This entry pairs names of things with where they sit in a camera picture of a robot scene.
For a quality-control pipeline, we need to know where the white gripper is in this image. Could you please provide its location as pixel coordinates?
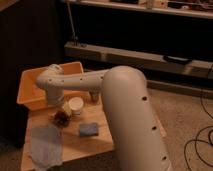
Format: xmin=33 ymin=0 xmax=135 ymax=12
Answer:
xmin=46 ymin=88 xmax=72 ymax=117

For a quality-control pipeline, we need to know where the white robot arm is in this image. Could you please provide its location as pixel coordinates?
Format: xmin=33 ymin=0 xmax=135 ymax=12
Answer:
xmin=36 ymin=64 xmax=173 ymax=171

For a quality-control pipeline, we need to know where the yellow plastic tray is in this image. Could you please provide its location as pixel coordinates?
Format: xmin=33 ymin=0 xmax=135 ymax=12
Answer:
xmin=17 ymin=62 xmax=86 ymax=111

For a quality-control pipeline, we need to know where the white round cup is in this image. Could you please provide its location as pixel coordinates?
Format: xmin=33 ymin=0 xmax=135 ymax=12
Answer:
xmin=68 ymin=97 xmax=84 ymax=115

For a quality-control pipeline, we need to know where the wooden table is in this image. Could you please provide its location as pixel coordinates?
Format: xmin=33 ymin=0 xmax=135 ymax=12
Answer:
xmin=20 ymin=67 xmax=167 ymax=171

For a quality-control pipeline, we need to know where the blue sponge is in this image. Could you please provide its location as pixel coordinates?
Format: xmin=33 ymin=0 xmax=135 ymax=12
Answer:
xmin=79 ymin=122 xmax=99 ymax=137

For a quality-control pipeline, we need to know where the dark metal cup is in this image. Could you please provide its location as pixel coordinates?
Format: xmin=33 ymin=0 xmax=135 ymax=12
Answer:
xmin=90 ymin=92 xmax=99 ymax=103

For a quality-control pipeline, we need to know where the grey cloth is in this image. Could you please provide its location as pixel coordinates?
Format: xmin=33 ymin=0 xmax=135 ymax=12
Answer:
xmin=29 ymin=125 xmax=62 ymax=171

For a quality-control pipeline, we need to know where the metal pole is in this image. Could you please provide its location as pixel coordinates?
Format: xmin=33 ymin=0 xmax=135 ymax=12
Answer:
xmin=66 ymin=0 xmax=78 ymax=46

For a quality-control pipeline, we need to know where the black remote on shelf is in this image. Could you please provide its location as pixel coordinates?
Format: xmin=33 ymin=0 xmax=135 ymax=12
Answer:
xmin=163 ymin=55 xmax=192 ymax=65

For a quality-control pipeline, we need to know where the grey shelf unit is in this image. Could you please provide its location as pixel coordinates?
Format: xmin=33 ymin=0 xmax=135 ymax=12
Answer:
xmin=65 ymin=0 xmax=213 ymax=78

